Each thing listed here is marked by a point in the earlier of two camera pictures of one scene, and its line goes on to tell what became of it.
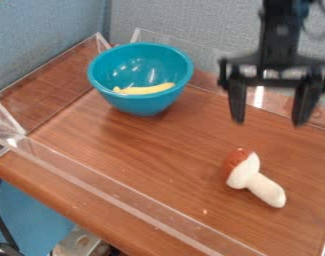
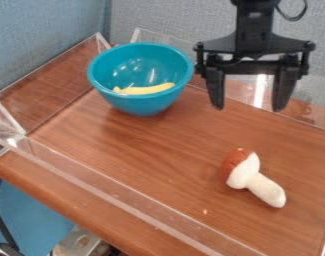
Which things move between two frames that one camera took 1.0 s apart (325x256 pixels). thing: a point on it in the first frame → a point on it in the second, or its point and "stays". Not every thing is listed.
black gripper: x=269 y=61 → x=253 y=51
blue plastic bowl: x=139 y=64 stays
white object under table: x=81 y=243 stays
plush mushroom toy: x=244 y=176 stays
